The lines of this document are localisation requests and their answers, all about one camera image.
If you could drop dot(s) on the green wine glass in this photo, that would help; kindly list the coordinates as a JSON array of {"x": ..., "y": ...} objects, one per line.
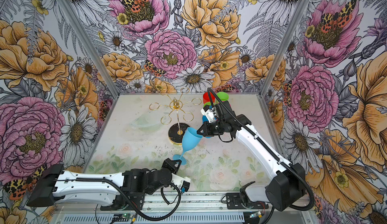
[{"x": 223, "y": 96}]

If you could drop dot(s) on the right aluminium corner post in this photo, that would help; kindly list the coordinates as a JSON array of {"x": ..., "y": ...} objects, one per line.
[{"x": 293, "y": 24}]

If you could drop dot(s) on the blue wine glass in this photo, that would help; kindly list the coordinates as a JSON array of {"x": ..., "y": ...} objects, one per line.
[
  {"x": 189, "y": 141},
  {"x": 205, "y": 119}
]

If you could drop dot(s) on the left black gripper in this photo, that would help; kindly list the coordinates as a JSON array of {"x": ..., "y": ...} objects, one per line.
[{"x": 170, "y": 164}]

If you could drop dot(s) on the aluminium front rail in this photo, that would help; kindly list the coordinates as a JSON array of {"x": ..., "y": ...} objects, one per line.
[{"x": 196, "y": 201}]

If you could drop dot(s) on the aluminium corner post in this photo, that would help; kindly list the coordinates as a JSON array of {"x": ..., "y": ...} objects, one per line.
[
  {"x": 79, "y": 29},
  {"x": 293, "y": 24}
]

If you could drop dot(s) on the left aluminium corner post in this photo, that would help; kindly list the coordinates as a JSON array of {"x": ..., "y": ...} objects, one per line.
[{"x": 79, "y": 29}]

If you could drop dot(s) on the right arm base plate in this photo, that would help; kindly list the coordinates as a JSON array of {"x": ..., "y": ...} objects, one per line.
[{"x": 235, "y": 201}]

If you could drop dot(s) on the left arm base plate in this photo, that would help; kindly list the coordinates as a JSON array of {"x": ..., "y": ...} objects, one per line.
[{"x": 119, "y": 204}]

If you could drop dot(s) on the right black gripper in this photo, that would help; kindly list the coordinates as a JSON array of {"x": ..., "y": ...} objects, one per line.
[{"x": 205, "y": 126}]

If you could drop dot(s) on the gold wire glass rack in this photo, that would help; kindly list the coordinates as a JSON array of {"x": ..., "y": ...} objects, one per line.
[{"x": 176, "y": 107}]

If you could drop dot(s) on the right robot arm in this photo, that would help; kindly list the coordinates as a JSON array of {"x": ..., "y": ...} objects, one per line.
[{"x": 287, "y": 188}]

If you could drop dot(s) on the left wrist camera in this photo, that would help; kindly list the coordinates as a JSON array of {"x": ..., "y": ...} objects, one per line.
[{"x": 182, "y": 183}]

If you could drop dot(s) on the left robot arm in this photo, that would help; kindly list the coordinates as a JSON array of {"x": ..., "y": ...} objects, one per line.
[{"x": 110, "y": 191}]

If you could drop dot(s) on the red wine glass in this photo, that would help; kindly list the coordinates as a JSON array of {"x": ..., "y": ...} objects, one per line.
[{"x": 208, "y": 98}]

